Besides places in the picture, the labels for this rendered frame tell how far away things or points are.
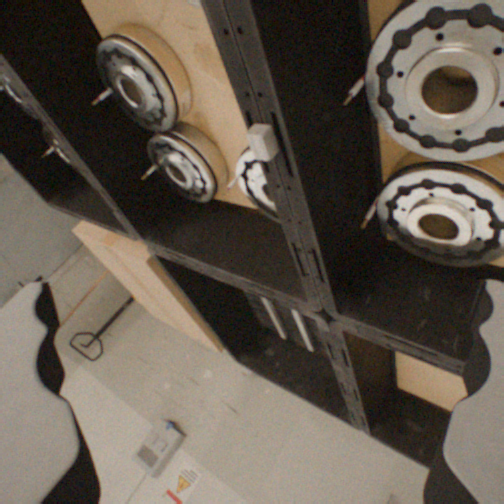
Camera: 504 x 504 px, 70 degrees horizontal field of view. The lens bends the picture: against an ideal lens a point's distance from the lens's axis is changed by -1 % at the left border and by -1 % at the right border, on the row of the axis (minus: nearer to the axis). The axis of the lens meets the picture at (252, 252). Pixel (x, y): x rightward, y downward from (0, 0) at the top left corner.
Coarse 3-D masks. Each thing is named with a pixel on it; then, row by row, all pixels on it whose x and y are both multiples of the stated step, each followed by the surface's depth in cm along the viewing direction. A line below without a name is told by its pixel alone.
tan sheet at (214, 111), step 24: (96, 0) 36; (120, 0) 34; (144, 0) 32; (168, 0) 31; (96, 24) 38; (120, 24) 36; (144, 24) 34; (168, 24) 33; (192, 24) 31; (192, 48) 33; (216, 48) 32; (192, 72) 36; (216, 72) 34; (192, 96) 38; (216, 96) 36; (192, 120) 42; (216, 120) 39; (240, 120) 37; (216, 144) 42; (240, 144) 40; (240, 192) 47
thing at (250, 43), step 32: (224, 0) 17; (256, 0) 16; (256, 32) 17; (256, 64) 18; (256, 96) 20; (288, 128) 21; (288, 160) 23; (288, 192) 25; (320, 256) 28; (320, 288) 32; (352, 320) 34; (448, 352) 29
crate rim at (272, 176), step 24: (216, 0) 17; (216, 24) 18; (0, 48) 33; (240, 72) 19; (240, 96) 21; (48, 120) 39; (72, 144) 41; (264, 168) 24; (120, 216) 49; (288, 216) 27; (144, 240) 51; (288, 240) 29; (216, 264) 44; (264, 288) 40; (312, 288) 33
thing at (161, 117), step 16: (112, 48) 35; (128, 48) 33; (112, 64) 37; (128, 64) 35; (144, 64) 34; (112, 80) 39; (144, 80) 36; (160, 80) 34; (112, 96) 41; (160, 96) 37; (128, 112) 42; (160, 112) 38; (160, 128) 40
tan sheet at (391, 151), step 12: (372, 0) 22; (384, 0) 22; (396, 0) 21; (372, 12) 23; (384, 12) 22; (372, 24) 23; (372, 36) 24; (444, 72) 23; (456, 72) 23; (384, 132) 29; (384, 144) 30; (396, 144) 29; (384, 156) 30; (396, 156) 30; (384, 168) 31; (384, 180) 32
